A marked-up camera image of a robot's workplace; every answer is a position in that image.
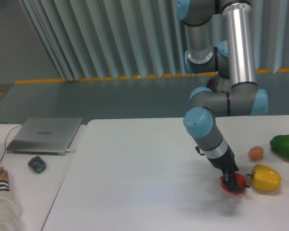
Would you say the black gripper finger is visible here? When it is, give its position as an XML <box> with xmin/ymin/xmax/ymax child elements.
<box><xmin>229</xmin><ymin>168</ymin><xmax>241</xmax><ymax>193</ymax></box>
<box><xmin>222</xmin><ymin>170</ymin><xmax>234</xmax><ymax>192</ymax></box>

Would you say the cream sleeved forearm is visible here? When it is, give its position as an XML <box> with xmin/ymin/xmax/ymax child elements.
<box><xmin>0</xmin><ymin>180</ymin><xmax>20</xmax><ymax>231</ymax></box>

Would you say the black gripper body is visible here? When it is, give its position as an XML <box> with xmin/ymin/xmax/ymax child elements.
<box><xmin>207</xmin><ymin>146</ymin><xmax>239</xmax><ymax>173</ymax></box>

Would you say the dark blue small tray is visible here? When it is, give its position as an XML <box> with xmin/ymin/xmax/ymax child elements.
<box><xmin>28</xmin><ymin>156</ymin><xmax>46</xmax><ymax>174</ymax></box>

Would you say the silver closed laptop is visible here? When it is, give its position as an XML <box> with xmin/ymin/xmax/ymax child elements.
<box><xmin>6</xmin><ymin>117</ymin><xmax>82</xmax><ymax>155</ymax></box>

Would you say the brown egg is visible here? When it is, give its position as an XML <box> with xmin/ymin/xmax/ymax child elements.
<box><xmin>248</xmin><ymin>146</ymin><xmax>264</xmax><ymax>161</ymax></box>

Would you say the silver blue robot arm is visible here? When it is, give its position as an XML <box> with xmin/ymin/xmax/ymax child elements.
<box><xmin>176</xmin><ymin>0</ymin><xmax>268</xmax><ymax>194</ymax></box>

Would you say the red bell pepper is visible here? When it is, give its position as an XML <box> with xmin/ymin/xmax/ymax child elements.
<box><xmin>220</xmin><ymin>173</ymin><xmax>250</xmax><ymax>194</ymax></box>

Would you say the green bell pepper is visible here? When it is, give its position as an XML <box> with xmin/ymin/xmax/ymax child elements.
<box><xmin>269</xmin><ymin>135</ymin><xmax>289</xmax><ymax>160</ymax></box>

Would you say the thin black cable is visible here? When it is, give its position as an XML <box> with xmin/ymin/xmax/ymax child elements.
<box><xmin>0</xmin><ymin>122</ymin><xmax>24</xmax><ymax>168</ymax></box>

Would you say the yellow bell pepper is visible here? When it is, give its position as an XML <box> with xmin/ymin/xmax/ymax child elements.
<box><xmin>248</xmin><ymin>164</ymin><xmax>281</xmax><ymax>192</ymax></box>

